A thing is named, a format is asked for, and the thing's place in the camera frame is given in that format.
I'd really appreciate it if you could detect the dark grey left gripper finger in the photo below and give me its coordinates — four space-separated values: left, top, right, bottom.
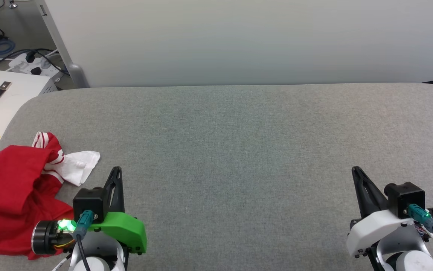
102 166 125 215

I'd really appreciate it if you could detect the black right camera cable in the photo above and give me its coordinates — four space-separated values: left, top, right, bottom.
407 203 433 256

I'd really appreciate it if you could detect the blue coiled cable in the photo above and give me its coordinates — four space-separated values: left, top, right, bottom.
0 37 16 59

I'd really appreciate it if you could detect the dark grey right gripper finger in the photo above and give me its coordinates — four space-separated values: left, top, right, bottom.
351 166 389 220

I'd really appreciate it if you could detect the black left camera cable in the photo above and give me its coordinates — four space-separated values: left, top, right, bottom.
73 210 96 271

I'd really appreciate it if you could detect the red shirt with white sleeves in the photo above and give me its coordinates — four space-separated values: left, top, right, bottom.
0 131 101 260

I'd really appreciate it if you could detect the white partition panel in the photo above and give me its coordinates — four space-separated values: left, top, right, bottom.
35 0 433 88

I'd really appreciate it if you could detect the white power strip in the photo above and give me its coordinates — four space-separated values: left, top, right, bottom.
8 52 64 82

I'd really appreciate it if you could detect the white equipment box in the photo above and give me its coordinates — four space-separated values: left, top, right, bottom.
0 69 58 166

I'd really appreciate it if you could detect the black camera cable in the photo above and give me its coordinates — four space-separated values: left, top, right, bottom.
407 203 433 256
73 210 96 271

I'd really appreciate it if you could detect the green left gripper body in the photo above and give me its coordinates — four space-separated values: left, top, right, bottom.
88 212 148 254

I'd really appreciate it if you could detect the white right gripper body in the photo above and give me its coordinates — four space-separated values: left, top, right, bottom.
346 209 425 259

